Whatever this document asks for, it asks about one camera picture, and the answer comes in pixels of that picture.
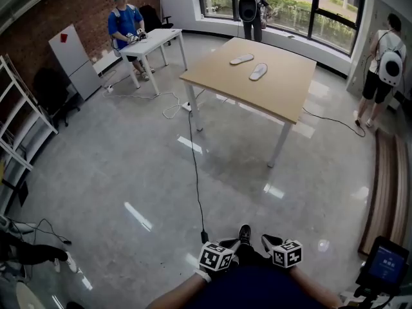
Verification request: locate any white slipper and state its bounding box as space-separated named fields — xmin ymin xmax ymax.
xmin=229 ymin=53 xmax=255 ymax=66
xmin=248 ymin=62 xmax=268 ymax=82

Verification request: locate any white cabinet with red sticker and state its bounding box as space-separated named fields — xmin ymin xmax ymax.
xmin=48 ymin=23 xmax=102 ymax=101

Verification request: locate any person's black shoe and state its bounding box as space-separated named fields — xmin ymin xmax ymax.
xmin=238 ymin=224 xmax=252 ymax=247

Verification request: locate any person's left forearm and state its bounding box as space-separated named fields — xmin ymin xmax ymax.
xmin=145 ymin=268 xmax=212 ymax=309

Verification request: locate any white shelf rack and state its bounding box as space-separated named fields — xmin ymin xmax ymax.
xmin=0 ymin=54 xmax=59 ymax=216

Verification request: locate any white cable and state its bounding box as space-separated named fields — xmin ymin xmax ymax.
xmin=103 ymin=90 xmax=185 ymax=120

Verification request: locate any wooden slatted bench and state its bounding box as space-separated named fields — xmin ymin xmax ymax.
xmin=358 ymin=128 xmax=412 ymax=256

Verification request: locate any person's right forearm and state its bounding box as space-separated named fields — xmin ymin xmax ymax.
xmin=288 ymin=265 xmax=344 ymax=309

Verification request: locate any black framed window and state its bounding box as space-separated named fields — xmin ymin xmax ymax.
xmin=196 ymin=0 xmax=367 ymax=57

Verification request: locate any white board panel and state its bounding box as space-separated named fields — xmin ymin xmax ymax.
xmin=92 ymin=51 xmax=124 ymax=77

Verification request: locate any person's dark blue clothing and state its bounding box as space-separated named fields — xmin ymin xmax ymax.
xmin=178 ymin=243 xmax=326 ymax=309

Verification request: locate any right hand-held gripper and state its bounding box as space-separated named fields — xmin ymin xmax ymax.
xmin=261 ymin=234 xmax=304 ymax=269

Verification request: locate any black device with blue screen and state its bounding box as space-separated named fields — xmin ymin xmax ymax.
xmin=355 ymin=235 xmax=410 ymax=298

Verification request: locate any black office chair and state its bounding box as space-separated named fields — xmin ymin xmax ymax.
xmin=138 ymin=5 xmax=173 ymax=47
xmin=33 ymin=67 xmax=82 ymax=128

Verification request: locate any wooden table with white legs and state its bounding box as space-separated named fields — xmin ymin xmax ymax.
xmin=179 ymin=36 xmax=318 ymax=169

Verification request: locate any black cable with plug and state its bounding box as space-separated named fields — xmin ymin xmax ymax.
xmin=187 ymin=109 xmax=211 ymax=245

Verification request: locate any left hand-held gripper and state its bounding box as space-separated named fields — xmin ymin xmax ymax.
xmin=198 ymin=239 xmax=242 ymax=272

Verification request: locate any thin black cable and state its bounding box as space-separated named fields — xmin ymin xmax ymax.
xmin=8 ymin=218 xmax=72 ymax=246

